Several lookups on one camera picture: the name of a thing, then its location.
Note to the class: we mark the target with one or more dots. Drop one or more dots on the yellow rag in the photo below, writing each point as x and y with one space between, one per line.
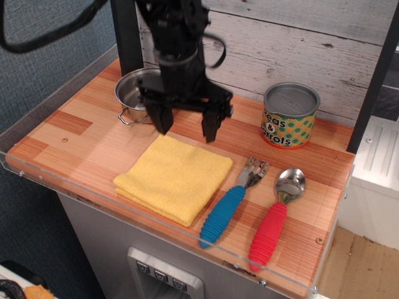
174 179

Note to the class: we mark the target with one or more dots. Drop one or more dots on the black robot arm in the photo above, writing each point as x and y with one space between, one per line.
178 29

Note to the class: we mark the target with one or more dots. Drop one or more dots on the grey toy fridge cabinet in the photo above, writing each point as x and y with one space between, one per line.
106 239

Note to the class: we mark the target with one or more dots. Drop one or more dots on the white toy sink unit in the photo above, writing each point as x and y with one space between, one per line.
369 207

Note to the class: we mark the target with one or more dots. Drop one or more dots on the peas and carrots can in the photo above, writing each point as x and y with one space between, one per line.
289 115

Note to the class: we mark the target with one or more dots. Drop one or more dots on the steel pot with handles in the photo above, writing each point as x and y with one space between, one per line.
128 95

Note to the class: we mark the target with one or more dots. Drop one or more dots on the clear acrylic guard rail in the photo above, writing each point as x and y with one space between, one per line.
74 143

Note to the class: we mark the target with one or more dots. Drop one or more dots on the black vertical post left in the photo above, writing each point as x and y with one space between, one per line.
127 35

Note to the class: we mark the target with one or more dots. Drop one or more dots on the blue handled fork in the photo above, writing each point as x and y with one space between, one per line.
219 218

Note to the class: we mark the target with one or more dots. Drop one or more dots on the silver dispenser button panel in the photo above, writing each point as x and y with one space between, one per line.
155 278

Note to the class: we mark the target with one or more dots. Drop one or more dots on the orange cloth at corner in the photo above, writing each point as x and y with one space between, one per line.
38 292

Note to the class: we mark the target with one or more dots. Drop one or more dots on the red handled spoon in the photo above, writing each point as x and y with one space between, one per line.
289 187

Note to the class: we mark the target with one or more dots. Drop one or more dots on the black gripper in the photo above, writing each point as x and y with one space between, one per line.
183 84

